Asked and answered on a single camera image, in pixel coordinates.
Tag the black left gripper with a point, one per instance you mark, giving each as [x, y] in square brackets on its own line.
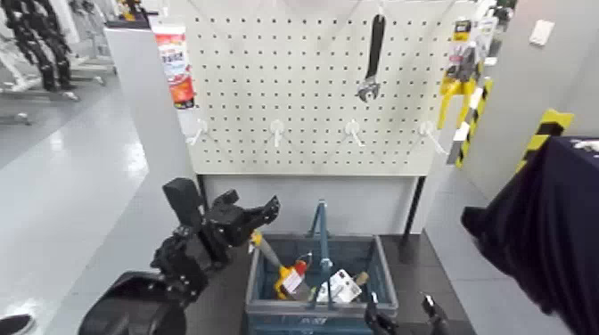
[231, 227]

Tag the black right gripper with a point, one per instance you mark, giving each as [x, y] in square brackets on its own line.
[414, 331]

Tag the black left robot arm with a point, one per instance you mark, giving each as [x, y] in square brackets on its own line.
[178, 266]

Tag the blue plastic crate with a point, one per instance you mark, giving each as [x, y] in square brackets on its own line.
[379, 280]

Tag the black pegboard stand leg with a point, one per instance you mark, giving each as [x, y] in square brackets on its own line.
[202, 187]
[414, 206]

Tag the white packaged item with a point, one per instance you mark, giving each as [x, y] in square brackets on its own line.
[344, 286]

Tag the red yellow screwdriver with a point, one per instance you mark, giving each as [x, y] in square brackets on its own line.
[302, 266]

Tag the white pegboard hook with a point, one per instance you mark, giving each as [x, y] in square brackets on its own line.
[200, 128]
[352, 128]
[277, 128]
[428, 131]

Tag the white perforated pegboard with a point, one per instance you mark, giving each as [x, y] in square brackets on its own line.
[304, 70]

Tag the white red sealant tube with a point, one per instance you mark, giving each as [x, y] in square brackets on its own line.
[177, 65]

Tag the dark navy cloth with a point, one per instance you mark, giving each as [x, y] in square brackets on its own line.
[552, 224]

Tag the black adjustable wrench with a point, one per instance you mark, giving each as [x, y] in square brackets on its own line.
[374, 47]

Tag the yellow black machine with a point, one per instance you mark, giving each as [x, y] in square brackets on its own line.
[131, 11]

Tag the yellow pliers in package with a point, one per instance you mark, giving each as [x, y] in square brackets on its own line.
[456, 89]

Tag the black shoe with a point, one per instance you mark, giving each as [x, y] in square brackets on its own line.
[14, 323]

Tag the black humanoid robot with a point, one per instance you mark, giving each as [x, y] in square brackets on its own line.
[42, 42]

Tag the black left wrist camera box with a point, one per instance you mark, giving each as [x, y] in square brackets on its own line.
[183, 201]

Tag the yellow black hazard striped post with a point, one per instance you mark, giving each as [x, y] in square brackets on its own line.
[545, 128]
[473, 117]

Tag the white wall switch plate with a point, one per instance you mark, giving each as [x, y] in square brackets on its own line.
[541, 32]

